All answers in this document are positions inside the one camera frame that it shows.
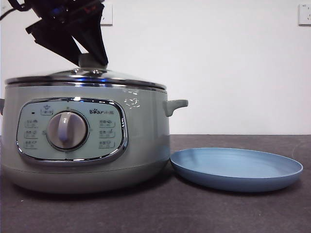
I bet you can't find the glass lid with green knob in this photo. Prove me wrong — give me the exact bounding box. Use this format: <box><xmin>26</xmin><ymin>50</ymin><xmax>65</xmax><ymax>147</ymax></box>
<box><xmin>5</xmin><ymin>53</ymin><xmax>168</xmax><ymax>91</ymax></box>

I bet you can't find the blue round plate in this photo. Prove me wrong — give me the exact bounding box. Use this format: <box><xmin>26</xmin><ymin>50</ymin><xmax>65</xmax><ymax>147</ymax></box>
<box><xmin>170</xmin><ymin>147</ymin><xmax>304</xmax><ymax>193</ymax></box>

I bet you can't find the pale green electric steamer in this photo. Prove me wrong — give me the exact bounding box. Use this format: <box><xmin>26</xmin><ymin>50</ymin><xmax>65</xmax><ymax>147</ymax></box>
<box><xmin>0</xmin><ymin>82</ymin><xmax>189</xmax><ymax>194</ymax></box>

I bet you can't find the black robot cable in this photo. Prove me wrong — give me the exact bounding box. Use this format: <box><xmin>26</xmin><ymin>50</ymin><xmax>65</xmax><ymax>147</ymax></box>
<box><xmin>0</xmin><ymin>0</ymin><xmax>35</xmax><ymax>20</ymax></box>

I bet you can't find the white wall socket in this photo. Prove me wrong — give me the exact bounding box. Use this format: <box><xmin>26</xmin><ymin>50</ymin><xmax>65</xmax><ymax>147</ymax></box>
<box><xmin>298</xmin><ymin>4</ymin><xmax>311</xmax><ymax>27</ymax></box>
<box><xmin>100</xmin><ymin>3</ymin><xmax>114</xmax><ymax>26</ymax></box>

